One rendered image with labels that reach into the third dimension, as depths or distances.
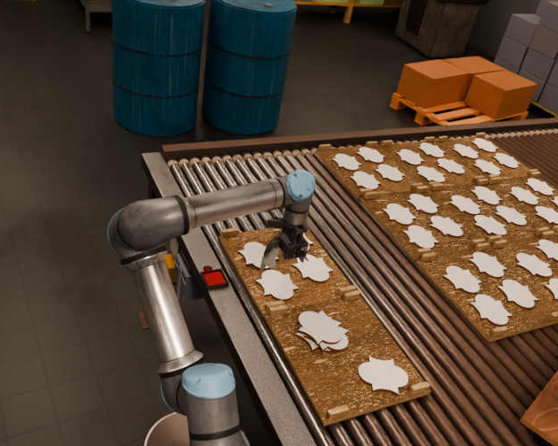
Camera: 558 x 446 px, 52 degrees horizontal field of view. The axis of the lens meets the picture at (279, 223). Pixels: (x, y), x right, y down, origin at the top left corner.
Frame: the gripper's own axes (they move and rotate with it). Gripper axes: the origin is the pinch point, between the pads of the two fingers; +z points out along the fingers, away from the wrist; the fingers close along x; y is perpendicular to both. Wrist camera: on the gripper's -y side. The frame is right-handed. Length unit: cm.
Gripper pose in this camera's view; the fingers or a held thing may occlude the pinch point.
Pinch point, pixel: (281, 265)
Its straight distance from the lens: 185.4
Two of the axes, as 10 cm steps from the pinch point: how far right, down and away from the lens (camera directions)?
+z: -1.5, 8.1, 5.7
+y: 4.5, 5.7, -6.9
